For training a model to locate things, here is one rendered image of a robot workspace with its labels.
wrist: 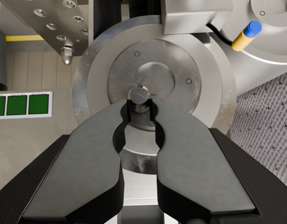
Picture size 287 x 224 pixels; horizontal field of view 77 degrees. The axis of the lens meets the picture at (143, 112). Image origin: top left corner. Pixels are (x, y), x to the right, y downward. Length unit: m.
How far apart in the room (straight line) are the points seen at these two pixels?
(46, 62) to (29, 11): 2.47
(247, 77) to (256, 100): 0.13
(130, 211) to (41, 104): 0.39
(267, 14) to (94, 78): 0.17
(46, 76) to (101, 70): 2.69
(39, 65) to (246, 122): 2.79
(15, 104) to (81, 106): 0.44
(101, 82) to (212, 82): 0.09
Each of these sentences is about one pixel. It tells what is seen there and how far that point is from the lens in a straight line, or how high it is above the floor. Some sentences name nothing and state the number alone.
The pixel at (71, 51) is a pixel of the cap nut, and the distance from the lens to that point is 0.57.
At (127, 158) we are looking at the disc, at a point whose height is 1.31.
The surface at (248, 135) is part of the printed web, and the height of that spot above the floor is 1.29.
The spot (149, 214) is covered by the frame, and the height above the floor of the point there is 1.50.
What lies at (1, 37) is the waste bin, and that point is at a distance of 2.72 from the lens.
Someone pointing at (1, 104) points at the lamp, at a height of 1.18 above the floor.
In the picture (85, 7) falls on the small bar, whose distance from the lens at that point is 0.40.
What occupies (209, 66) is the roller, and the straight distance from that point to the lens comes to 0.17.
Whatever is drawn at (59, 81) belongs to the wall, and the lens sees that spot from 2.75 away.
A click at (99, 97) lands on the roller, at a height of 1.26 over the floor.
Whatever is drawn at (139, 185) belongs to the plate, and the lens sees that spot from 0.49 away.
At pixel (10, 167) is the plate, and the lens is 0.60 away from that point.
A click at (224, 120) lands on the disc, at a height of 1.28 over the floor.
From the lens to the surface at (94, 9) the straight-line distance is 0.23.
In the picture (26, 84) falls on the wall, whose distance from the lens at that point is 2.95.
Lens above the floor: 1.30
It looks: 9 degrees down
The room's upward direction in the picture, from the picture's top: 178 degrees clockwise
